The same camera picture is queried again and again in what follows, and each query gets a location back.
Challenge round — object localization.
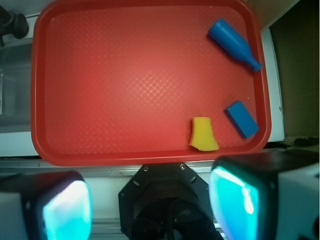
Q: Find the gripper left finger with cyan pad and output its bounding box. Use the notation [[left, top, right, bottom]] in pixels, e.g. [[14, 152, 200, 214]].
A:
[[0, 170, 93, 240]]

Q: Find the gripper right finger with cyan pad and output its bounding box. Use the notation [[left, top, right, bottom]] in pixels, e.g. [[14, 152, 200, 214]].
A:
[[208, 149, 320, 240]]

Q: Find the blue rectangular block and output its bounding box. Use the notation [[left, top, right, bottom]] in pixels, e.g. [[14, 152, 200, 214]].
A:
[[224, 100, 260, 139]]

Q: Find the yellow sponge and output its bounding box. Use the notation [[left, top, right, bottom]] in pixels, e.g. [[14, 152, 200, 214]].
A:
[[189, 116, 220, 152]]

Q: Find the grey toy sink basin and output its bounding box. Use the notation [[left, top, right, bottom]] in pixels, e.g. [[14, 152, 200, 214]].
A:
[[0, 38, 33, 134]]

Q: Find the blue toy bottle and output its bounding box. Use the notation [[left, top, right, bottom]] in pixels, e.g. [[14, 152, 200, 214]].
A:
[[208, 19, 262, 72]]

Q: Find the brown cardboard panel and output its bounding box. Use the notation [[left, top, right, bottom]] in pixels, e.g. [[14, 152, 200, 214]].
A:
[[249, 0, 320, 148]]

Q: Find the grey toy faucet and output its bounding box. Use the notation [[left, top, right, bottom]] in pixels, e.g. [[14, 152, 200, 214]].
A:
[[0, 5, 29, 47]]

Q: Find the aluminium rail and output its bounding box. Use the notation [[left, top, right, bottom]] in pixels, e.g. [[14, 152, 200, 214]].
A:
[[0, 158, 214, 178]]

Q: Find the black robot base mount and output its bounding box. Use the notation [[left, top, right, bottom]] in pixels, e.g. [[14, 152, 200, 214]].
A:
[[118, 163, 223, 240]]

